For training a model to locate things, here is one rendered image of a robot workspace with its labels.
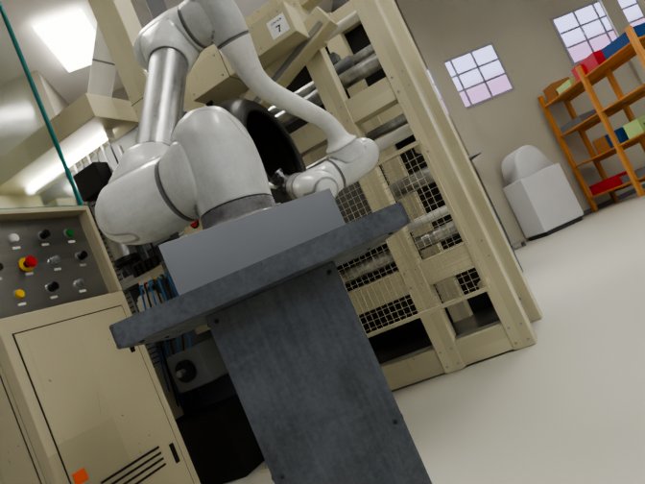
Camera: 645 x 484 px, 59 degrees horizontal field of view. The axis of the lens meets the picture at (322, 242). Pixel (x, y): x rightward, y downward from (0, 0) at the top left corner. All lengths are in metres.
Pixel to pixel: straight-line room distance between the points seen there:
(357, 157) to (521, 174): 7.82
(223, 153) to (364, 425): 0.57
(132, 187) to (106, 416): 1.11
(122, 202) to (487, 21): 10.10
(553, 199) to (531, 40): 3.07
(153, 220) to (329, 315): 0.43
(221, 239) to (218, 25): 0.80
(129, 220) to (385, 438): 0.67
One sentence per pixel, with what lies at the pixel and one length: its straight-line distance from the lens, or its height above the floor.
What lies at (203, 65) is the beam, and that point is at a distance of 2.83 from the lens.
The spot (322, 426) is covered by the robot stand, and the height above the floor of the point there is 0.35.
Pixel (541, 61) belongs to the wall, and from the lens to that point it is 11.12.
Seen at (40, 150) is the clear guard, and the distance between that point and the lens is 2.53.
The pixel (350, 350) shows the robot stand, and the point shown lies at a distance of 1.04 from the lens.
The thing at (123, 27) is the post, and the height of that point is 1.97.
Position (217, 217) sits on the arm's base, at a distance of 1.11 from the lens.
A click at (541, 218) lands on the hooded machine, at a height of 0.28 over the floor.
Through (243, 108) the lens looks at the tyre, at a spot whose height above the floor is 1.36.
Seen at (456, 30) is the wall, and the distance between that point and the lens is 10.80.
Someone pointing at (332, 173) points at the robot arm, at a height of 0.88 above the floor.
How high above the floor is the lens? 0.56
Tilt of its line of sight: 5 degrees up
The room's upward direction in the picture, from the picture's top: 24 degrees counter-clockwise
